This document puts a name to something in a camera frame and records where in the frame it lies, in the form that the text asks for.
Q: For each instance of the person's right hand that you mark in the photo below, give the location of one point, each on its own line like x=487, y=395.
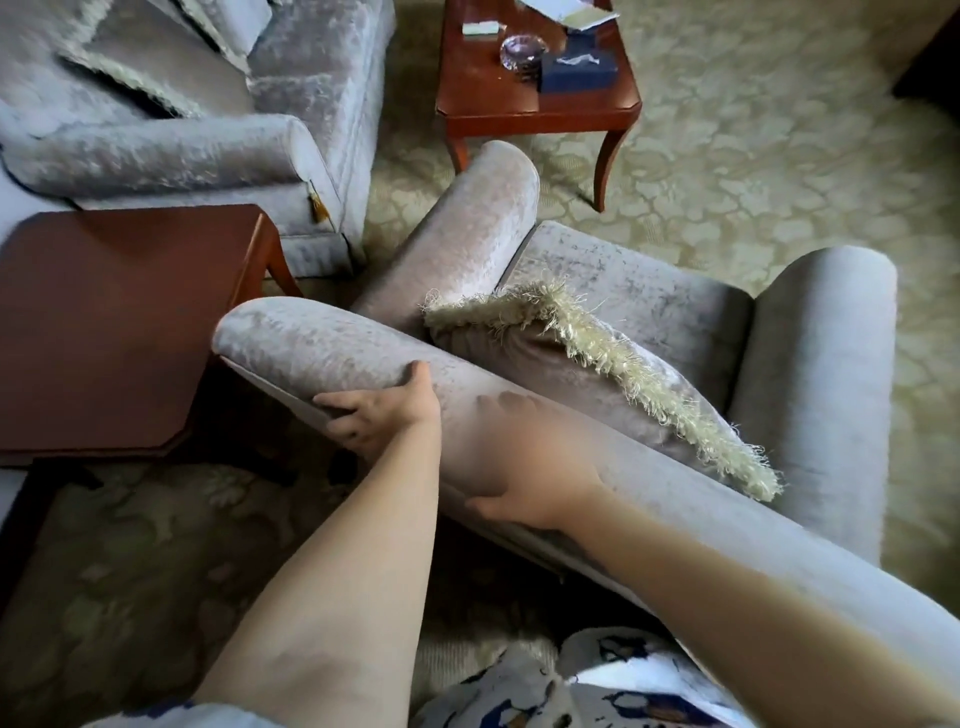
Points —
x=544, y=465

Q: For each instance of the person's left hand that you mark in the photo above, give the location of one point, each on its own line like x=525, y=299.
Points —
x=386, y=416

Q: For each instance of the person's right thumb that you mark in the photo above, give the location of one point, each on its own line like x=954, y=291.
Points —
x=495, y=508

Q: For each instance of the person's left thumb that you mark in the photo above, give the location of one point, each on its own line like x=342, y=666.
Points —
x=416, y=375

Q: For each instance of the grey velvet armchair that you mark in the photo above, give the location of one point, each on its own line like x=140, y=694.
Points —
x=675, y=300

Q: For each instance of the person's right forearm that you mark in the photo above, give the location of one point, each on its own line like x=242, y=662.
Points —
x=750, y=600

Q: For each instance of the person's left forearm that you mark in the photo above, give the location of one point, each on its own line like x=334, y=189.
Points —
x=337, y=585

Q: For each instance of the grey cushion with cream fringe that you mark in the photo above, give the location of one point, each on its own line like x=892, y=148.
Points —
x=540, y=375
x=157, y=67

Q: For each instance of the gold tassel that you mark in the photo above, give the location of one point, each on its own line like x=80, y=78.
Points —
x=319, y=208

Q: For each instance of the white blue patterned garment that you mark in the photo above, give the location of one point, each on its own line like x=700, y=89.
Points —
x=570, y=690

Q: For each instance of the brown wooden coffee table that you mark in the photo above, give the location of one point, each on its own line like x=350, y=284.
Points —
x=487, y=94

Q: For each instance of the grey velvet sofa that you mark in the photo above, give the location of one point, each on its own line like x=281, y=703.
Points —
x=300, y=97

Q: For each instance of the brown wooden side table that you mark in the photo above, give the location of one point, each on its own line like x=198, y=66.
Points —
x=112, y=322

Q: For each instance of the clear glass ashtray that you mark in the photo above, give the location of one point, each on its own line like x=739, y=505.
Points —
x=522, y=55

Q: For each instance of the dark blue tissue box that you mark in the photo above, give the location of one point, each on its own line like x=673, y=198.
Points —
x=577, y=69

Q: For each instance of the small white box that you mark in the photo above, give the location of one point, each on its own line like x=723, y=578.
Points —
x=481, y=28

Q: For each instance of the white papers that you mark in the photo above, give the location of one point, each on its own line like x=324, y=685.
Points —
x=562, y=11

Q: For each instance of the pale grey cushion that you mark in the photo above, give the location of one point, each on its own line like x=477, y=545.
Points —
x=232, y=26

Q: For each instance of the dark wooden furniture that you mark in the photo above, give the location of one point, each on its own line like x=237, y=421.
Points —
x=934, y=60

